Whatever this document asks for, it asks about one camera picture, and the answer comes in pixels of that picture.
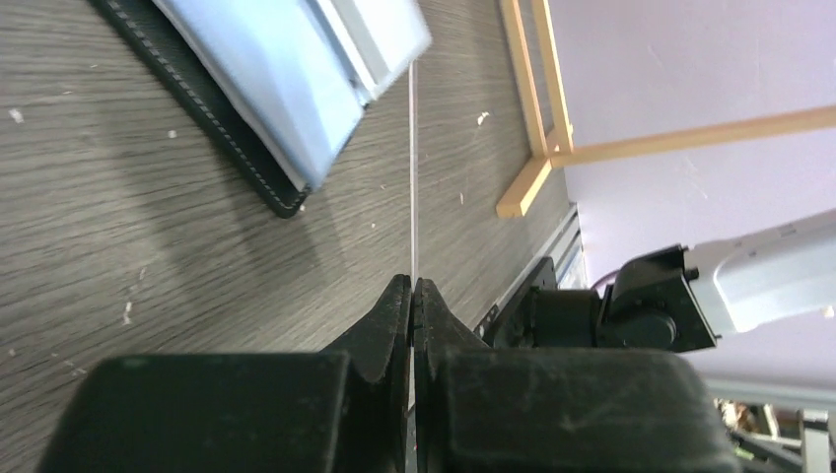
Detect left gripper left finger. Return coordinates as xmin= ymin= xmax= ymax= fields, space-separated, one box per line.
xmin=38 ymin=275 xmax=411 ymax=472

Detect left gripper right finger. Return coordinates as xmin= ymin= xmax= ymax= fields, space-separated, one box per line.
xmin=412 ymin=279 xmax=740 ymax=472

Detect gold credit card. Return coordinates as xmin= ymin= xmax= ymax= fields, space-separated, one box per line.
xmin=408 ymin=61 xmax=420 ymax=472

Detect black card holder wallet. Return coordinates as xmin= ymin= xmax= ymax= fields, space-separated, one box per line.
xmin=95 ymin=0 xmax=432 ymax=219

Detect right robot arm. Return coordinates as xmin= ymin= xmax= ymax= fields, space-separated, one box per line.
xmin=475 ymin=211 xmax=835 ymax=353

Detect wooden frame rack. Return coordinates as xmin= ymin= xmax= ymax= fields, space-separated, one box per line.
xmin=520 ymin=1 xmax=835 ymax=234

